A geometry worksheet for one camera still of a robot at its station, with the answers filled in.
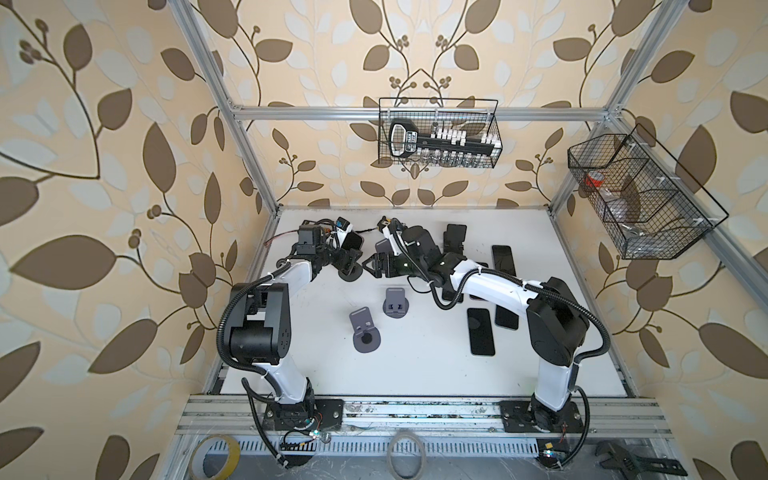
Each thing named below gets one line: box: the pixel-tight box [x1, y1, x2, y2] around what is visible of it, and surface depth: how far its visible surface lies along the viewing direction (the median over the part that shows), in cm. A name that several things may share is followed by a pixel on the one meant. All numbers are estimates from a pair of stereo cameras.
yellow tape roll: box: [189, 434, 241, 480], surface depth 68 cm
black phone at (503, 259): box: [492, 245, 516, 276], surface depth 108 cm
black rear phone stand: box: [443, 224, 467, 255], surface depth 106 cm
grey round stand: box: [382, 287, 409, 319], surface depth 91 cm
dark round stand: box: [349, 306, 381, 353], surface depth 86 cm
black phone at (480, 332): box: [467, 308, 495, 356], surface depth 89 cm
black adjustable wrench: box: [595, 441, 688, 480], surface depth 69 cm
